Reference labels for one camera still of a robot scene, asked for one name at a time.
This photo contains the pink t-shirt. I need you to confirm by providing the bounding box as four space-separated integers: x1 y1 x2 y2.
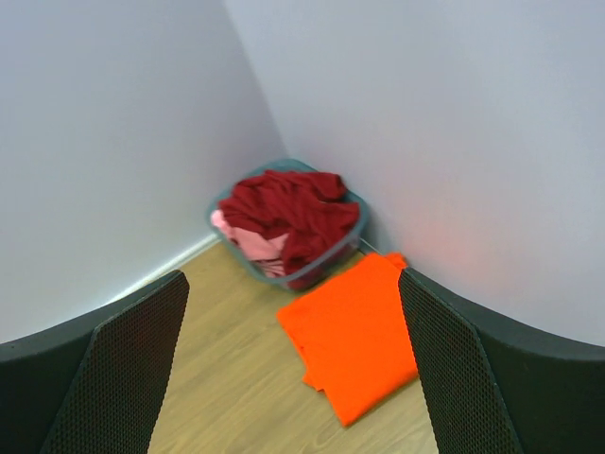
210 210 288 278

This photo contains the dark red t-shirt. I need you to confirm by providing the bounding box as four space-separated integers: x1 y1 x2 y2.
217 169 361 276

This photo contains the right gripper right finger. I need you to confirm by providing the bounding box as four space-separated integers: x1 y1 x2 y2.
399 268 604 453

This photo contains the orange t-shirt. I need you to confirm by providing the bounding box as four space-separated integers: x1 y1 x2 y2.
277 253 418 427

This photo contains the grey-blue plastic basket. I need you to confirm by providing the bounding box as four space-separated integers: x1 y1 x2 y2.
206 159 370 291

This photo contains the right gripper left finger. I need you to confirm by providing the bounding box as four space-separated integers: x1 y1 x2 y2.
1 271 189 453

